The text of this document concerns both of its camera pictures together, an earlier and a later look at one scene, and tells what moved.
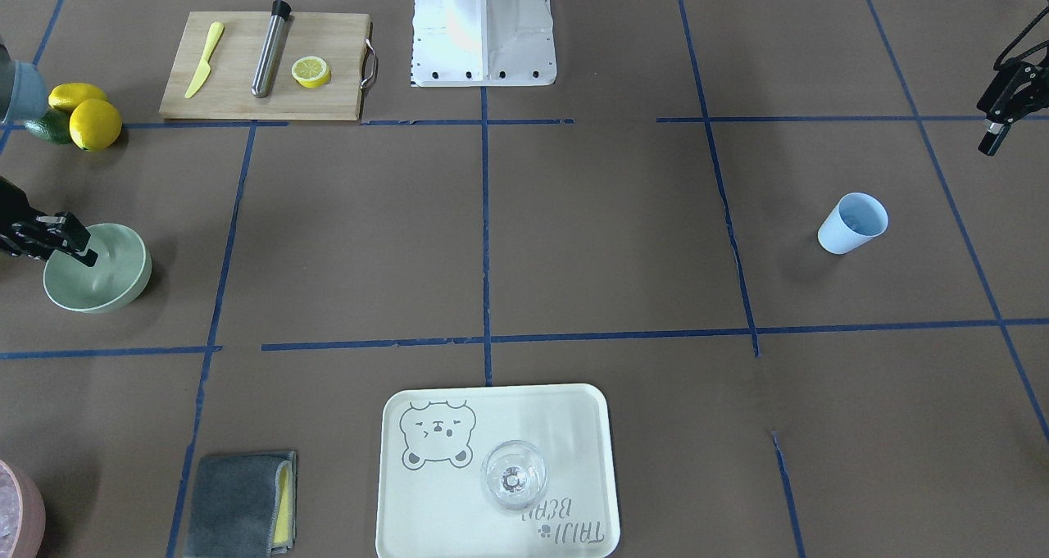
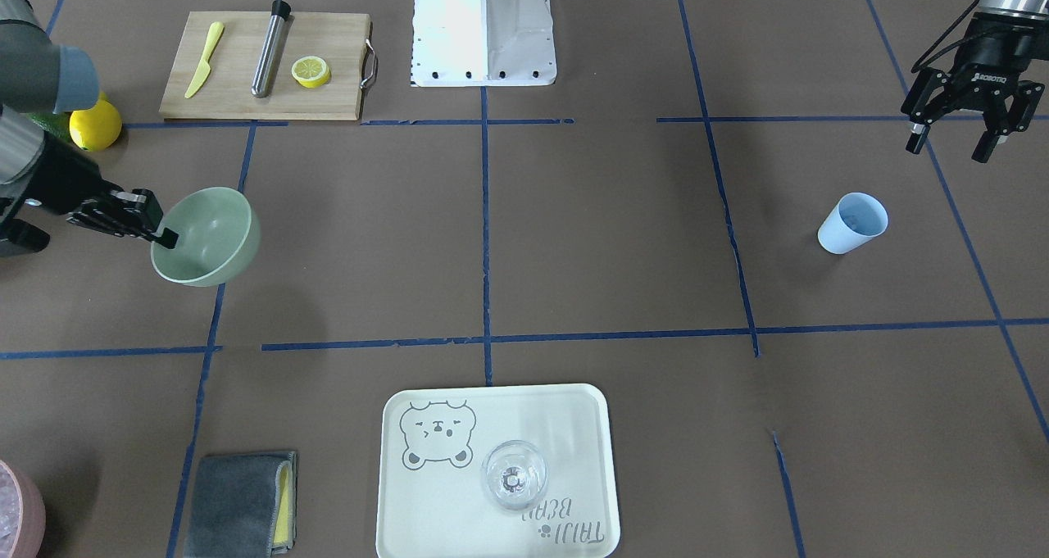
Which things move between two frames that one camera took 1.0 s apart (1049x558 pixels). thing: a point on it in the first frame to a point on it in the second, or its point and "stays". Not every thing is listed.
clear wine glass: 514,475 stays
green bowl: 118,279 to 219,234
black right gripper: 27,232 to 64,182
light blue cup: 854,220 stays
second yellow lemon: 95,124 stays
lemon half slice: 311,71 stays
